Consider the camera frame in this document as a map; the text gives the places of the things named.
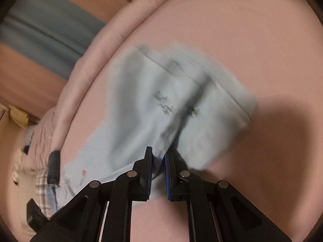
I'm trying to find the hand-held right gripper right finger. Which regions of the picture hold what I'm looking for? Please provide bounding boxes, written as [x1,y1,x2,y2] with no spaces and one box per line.
[164,151,293,242]

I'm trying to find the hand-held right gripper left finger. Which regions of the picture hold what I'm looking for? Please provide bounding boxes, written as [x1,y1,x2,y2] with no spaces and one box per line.
[30,146,154,242]

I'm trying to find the plaid pillow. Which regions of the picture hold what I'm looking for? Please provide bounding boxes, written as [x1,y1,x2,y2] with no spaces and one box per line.
[13,151,62,220]

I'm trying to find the yellow fringed cloth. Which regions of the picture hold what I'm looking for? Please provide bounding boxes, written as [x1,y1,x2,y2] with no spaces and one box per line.
[9,106,30,128]

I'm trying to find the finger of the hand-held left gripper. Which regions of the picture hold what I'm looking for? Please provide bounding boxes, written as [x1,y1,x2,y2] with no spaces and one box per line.
[48,151,61,185]
[26,199,49,232]

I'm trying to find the teal curtain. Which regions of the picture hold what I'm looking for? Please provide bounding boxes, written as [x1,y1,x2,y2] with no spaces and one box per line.
[0,0,106,81]

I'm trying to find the pink duvet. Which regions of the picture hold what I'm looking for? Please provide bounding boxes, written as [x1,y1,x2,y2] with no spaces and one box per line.
[33,0,192,172]

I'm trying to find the light blue denim pants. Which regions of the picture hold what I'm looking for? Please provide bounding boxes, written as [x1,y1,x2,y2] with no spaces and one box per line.
[54,44,256,210]

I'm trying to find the pink curtain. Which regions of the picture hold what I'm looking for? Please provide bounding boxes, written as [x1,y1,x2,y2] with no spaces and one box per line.
[0,0,162,121]

